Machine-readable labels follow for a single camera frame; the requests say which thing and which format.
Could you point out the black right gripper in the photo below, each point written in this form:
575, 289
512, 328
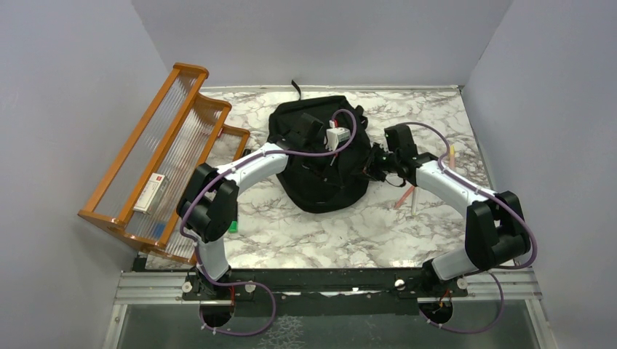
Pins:
370, 169

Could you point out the black student backpack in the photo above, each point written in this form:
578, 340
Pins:
327, 183

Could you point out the green black marker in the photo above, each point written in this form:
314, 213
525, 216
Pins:
234, 227

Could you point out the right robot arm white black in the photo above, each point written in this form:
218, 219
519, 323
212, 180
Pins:
495, 229

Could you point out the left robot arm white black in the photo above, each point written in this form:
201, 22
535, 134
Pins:
207, 206

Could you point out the orange pencil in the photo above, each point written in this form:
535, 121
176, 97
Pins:
404, 197

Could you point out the white pencil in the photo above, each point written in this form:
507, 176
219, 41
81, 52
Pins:
414, 202

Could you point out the yellow highlighter pen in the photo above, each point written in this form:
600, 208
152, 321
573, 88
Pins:
451, 158

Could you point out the orange wooden rack shelf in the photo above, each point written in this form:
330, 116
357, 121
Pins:
180, 129

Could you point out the white red small box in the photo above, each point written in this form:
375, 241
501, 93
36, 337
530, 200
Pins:
151, 194

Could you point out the blue eraser in rack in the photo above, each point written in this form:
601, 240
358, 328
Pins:
158, 230

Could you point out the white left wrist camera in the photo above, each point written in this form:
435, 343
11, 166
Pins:
335, 137

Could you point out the black metal base rail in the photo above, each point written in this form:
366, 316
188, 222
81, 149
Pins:
318, 292

